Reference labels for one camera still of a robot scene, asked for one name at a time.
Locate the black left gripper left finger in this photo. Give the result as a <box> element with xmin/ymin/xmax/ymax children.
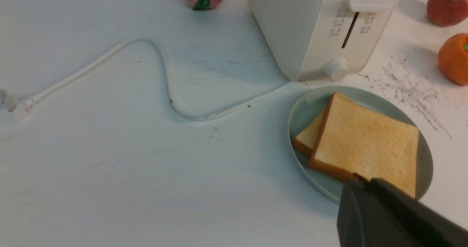
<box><xmin>336</xmin><ymin>180</ymin><xmax>423</xmax><ymax>247</ymax></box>

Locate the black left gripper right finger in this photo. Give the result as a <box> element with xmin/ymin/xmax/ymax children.
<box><xmin>369</xmin><ymin>178</ymin><xmax>467</xmax><ymax>247</ymax></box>

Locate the toast slice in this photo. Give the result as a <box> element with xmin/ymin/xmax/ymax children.
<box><xmin>291</xmin><ymin>109</ymin><xmax>325</xmax><ymax>158</ymax></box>
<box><xmin>309</xmin><ymin>92</ymin><xmax>419</xmax><ymax>197</ymax></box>

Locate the light blue round plate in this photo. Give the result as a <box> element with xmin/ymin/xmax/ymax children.
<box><xmin>287</xmin><ymin>86</ymin><xmax>434</xmax><ymax>204</ymax></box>

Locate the orange persimmon with green leaf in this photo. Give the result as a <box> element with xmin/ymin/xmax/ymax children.
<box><xmin>438</xmin><ymin>33</ymin><xmax>468</xmax><ymax>86</ymax></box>

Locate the white two-slot toaster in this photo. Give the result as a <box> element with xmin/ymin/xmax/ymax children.
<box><xmin>247</xmin><ymin>0</ymin><xmax>398</xmax><ymax>82</ymax></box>

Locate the red apple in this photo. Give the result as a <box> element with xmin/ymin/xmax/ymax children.
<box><xmin>426</xmin><ymin>0</ymin><xmax>468</xmax><ymax>27</ymax></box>

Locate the white toaster power cable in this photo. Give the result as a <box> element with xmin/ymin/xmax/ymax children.
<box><xmin>0</xmin><ymin>38</ymin><xmax>297</xmax><ymax>122</ymax></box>

